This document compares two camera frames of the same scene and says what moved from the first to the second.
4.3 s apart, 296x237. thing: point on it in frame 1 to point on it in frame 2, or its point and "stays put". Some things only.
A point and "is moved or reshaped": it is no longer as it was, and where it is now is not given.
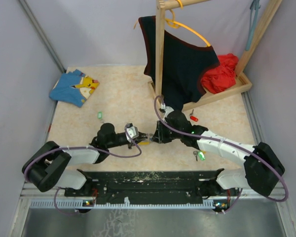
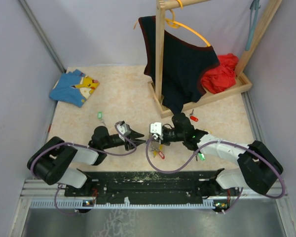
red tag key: (193, 118) stays put
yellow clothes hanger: (176, 24) stays put
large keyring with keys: (149, 137) is moved or reshaped
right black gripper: (159, 136) stays put
